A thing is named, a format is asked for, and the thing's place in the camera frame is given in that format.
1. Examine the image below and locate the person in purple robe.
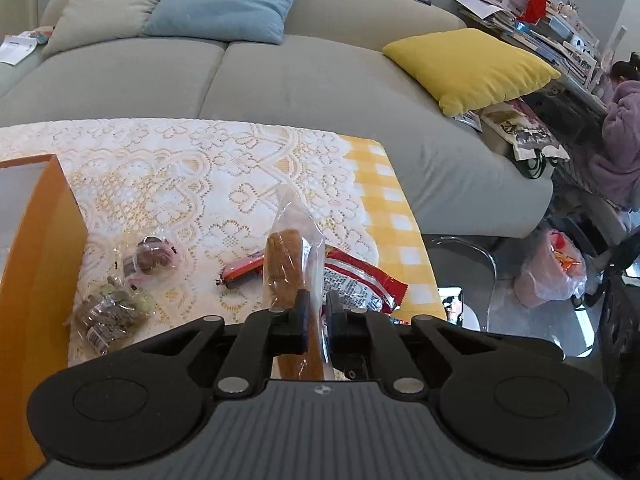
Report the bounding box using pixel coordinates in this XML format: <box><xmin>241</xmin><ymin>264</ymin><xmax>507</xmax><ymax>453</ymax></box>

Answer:
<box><xmin>589</xmin><ymin>52</ymin><xmax>639</xmax><ymax>210</ymax></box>

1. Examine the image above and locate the glass side table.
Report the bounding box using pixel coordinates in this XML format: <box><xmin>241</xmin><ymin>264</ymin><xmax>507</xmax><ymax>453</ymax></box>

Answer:
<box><xmin>423</xmin><ymin>235</ymin><xmax>498</xmax><ymax>332</ymax></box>

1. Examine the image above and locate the beige cushion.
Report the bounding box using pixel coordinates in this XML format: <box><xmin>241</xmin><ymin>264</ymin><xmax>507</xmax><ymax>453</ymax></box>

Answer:
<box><xmin>40</xmin><ymin>0</ymin><xmax>160</xmax><ymax>58</ymax></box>

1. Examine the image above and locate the cluttered side shelf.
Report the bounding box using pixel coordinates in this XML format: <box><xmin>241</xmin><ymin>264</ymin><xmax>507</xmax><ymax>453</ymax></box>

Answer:
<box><xmin>454</xmin><ymin>0</ymin><xmax>608</xmax><ymax>113</ymax></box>

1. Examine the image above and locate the blue cushion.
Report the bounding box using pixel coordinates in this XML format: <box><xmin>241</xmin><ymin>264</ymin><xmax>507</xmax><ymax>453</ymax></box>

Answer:
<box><xmin>143</xmin><ymin>0</ymin><xmax>295</xmax><ymax>44</ymax></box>

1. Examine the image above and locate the orange white storage box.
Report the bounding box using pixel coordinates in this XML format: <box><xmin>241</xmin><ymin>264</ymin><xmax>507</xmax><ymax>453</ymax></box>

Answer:
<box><xmin>1</xmin><ymin>154</ymin><xmax>88</xmax><ymax>479</ymax></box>

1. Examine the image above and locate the round chocolate cake packet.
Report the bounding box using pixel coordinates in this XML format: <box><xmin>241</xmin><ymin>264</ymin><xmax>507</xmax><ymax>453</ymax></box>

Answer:
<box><xmin>117</xmin><ymin>235</ymin><xmax>179</xmax><ymax>281</ymax></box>

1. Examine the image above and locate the printed tote bag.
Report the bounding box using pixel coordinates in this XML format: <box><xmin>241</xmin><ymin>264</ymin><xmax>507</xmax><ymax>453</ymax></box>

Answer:
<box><xmin>480</xmin><ymin>99</ymin><xmax>570</xmax><ymax>180</ymax></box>

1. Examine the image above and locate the lace yellow checked tablecloth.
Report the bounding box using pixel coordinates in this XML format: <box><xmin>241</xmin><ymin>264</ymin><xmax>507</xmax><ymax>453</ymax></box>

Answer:
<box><xmin>1</xmin><ymin>118</ymin><xmax>444</xmax><ymax>335</ymax></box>

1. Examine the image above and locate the red noodle snack packet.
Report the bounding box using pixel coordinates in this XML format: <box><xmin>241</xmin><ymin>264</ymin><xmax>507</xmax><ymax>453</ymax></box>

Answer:
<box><xmin>323</xmin><ymin>247</ymin><xmax>409</xmax><ymax>314</ymax></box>

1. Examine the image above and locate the clear bagged nut bar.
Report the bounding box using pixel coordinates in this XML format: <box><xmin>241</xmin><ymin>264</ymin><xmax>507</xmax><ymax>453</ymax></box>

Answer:
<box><xmin>66</xmin><ymin>276</ymin><xmax>155</xmax><ymax>356</ymax></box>

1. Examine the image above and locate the white leaflet on sofa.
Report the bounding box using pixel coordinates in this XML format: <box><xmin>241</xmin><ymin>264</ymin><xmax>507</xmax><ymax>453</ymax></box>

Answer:
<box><xmin>0</xmin><ymin>26</ymin><xmax>53</xmax><ymax>66</ymax></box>

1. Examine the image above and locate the pink plastic bag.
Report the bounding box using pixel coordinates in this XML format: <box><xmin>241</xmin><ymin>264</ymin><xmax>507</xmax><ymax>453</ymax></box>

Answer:
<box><xmin>513</xmin><ymin>229</ymin><xmax>587</xmax><ymax>308</ymax></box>

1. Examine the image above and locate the yellow cushion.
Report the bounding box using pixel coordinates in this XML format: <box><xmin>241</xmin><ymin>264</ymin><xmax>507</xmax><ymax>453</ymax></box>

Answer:
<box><xmin>382</xmin><ymin>28</ymin><xmax>561</xmax><ymax>117</ymax></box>

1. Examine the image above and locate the bagged sliced bread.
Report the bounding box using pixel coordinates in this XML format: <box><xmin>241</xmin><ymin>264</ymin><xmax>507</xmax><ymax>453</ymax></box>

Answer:
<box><xmin>262</xmin><ymin>184</ymin><xmax>334</xmax><ymax>382</ymax></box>

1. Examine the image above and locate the dark sausage stick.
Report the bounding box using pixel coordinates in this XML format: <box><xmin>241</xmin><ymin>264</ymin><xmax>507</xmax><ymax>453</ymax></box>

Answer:
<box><xmin>216</xmin><ymin>252</ymin><xmax>264</xmax><ymax>289</ymax></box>

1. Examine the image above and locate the grey green sofa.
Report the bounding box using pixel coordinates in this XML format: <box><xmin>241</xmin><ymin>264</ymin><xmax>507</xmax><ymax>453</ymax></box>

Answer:
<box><xmin>1</xmin><ymin>0</ymin><xmax>552</xmax><ymax>237</ymax></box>

